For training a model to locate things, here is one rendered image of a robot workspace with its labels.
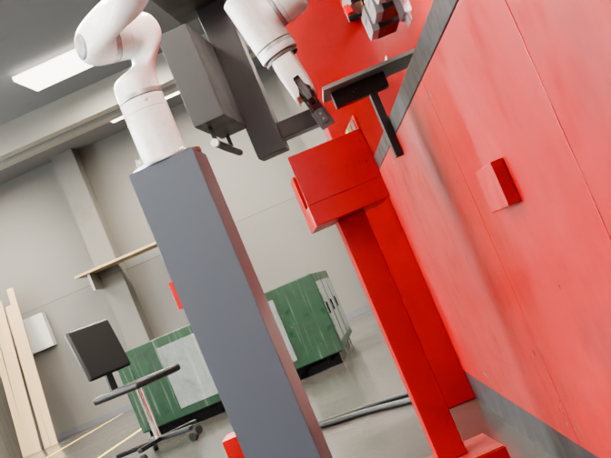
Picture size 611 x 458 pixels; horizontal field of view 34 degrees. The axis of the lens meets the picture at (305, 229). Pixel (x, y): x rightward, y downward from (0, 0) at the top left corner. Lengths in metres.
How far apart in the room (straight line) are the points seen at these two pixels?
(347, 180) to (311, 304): 4.92
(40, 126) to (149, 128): 8.56
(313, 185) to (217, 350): 0.71
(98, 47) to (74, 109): 8.42
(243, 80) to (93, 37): 1.45
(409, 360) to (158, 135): 0.96
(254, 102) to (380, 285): 2.05
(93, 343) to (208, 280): 3.76
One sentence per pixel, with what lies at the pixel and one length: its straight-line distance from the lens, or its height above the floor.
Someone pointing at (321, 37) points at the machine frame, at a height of 1.33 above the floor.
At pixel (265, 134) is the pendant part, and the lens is 4.01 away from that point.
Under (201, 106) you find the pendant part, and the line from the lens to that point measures 3.65.
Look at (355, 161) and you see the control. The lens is 2.03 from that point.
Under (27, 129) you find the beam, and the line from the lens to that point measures 11.25.
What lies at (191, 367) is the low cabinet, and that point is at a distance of 7.06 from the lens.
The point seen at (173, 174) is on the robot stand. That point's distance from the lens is 2.60.
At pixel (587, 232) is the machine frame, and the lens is 1.24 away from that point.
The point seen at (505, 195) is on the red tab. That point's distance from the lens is 1.50.
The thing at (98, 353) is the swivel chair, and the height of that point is 0.69.
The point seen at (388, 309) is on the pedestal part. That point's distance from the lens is 2.09.
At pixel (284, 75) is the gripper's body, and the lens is 2.10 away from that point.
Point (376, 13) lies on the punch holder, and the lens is 2.84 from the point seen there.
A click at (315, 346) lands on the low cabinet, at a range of 6.94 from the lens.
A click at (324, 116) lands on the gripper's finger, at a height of 0.87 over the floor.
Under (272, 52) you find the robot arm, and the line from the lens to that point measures 2.12.
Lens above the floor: 0.55
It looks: 3 degrees up
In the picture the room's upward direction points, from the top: 23 degrees counter-clockwise
